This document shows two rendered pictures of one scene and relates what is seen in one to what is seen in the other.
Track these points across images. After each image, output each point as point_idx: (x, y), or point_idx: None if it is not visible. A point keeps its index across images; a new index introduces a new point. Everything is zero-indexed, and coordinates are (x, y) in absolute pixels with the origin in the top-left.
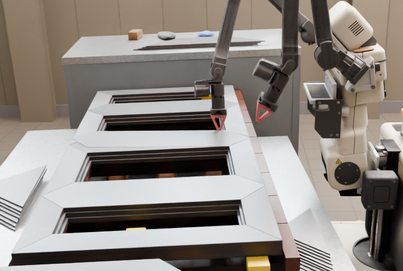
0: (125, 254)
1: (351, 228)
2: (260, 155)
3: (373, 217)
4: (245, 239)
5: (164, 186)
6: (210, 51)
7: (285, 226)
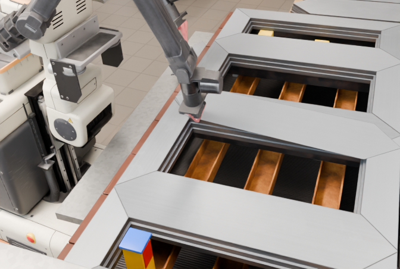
0: None
1: (55, 219)
2: (178, 88)
3: (69, 154)
4: (256, 11)
5: (293, 53)
6: (61, 260)
7: (221, 26)
